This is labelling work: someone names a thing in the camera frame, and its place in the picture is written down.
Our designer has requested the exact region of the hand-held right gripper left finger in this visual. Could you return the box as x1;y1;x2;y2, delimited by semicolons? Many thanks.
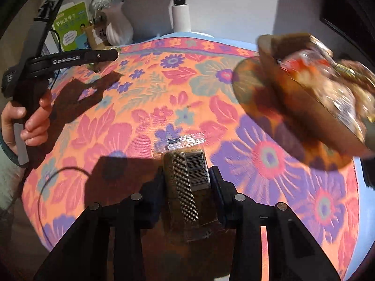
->
34;165;166;281

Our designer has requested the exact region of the clear packet with barcode label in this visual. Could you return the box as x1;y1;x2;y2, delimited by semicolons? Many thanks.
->
153;133;225;242

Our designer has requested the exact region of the red clear snack packet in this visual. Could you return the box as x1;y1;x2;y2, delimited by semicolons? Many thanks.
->
278;50;337;85

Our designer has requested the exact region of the white ribbed vase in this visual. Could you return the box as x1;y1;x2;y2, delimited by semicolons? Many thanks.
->
104;1;134;46

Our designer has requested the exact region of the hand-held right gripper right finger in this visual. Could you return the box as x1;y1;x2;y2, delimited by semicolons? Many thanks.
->
209;165;342;281

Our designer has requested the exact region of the white lamp post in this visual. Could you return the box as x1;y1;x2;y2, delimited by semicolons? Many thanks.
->
171;0;192;33

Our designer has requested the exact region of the black monitor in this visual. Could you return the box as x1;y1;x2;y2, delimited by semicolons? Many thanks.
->
319;0;375;47

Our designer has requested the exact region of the person's left forearm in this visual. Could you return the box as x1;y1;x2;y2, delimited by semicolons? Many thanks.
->
0;135;30;211

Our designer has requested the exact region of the green book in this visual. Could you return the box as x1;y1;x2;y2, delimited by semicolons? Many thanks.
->
53;1;90;53

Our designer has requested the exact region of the black cable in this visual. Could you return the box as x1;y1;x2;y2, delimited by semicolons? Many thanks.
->
37;167;91;240

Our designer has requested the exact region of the brown ribbed bowl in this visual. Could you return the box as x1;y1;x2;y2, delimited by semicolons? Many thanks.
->
256;33;375;155

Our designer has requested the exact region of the person's left hand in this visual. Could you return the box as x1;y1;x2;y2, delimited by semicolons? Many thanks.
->
1;89;53;153

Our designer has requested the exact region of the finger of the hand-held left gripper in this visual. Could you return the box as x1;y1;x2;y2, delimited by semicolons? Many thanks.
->
83;47;121;74

